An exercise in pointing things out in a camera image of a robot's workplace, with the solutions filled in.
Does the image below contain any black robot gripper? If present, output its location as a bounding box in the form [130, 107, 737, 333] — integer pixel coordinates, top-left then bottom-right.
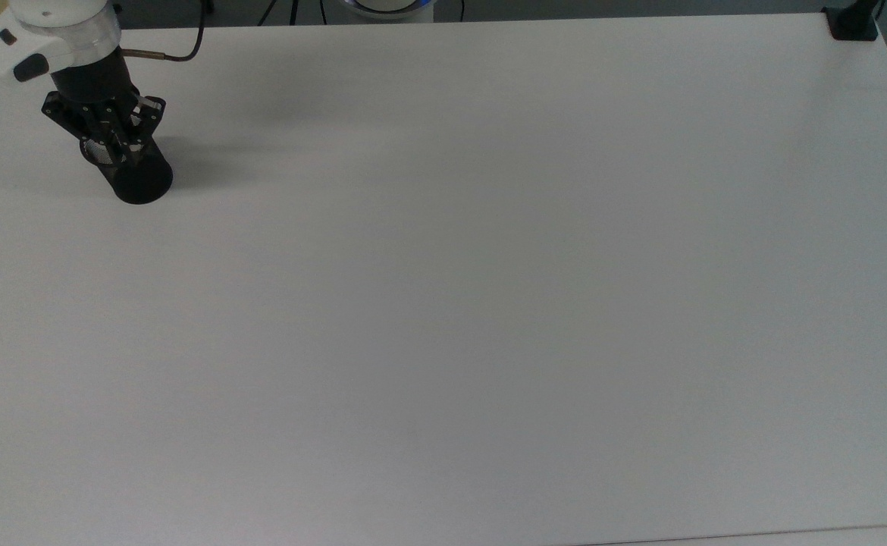
[41, 47, 168, 166]

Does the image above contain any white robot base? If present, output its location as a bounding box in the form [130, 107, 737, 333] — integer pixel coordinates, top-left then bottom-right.
[321, 0, 437, 23]

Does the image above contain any black mesh pen cup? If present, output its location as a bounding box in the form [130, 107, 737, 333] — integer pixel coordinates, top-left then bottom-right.
[80, 130, 175, 206]

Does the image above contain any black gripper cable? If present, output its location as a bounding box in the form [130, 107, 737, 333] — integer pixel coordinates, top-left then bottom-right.
[121, 0, 210, 64]

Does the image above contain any black table clamp mount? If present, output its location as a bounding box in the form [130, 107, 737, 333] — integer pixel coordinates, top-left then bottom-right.
[823, 0, 885, 42]

